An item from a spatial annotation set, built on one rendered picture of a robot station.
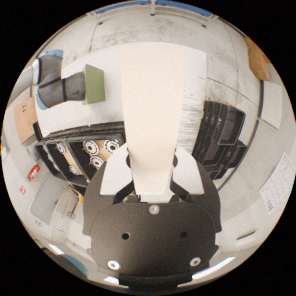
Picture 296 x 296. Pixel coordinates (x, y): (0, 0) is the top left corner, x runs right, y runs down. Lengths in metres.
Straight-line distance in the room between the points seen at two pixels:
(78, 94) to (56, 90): 0.11
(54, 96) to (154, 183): 0.46
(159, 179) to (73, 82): 0.45
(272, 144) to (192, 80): 2.47
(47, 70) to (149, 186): 0.47
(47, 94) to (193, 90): 0.69
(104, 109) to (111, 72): 0.22
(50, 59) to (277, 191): 3.21
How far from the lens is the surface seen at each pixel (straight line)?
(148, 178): 0.15
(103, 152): 0.52
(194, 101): 0.56
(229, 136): 1.22
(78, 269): 0.24
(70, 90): 0.44
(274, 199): 2.89
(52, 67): 0.43
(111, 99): 0.54
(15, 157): 3.33
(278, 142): 2.70
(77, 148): 0.53
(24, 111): 3.25
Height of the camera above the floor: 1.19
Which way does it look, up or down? 57 degrees down
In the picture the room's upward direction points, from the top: 180 degrees counter-clockwise
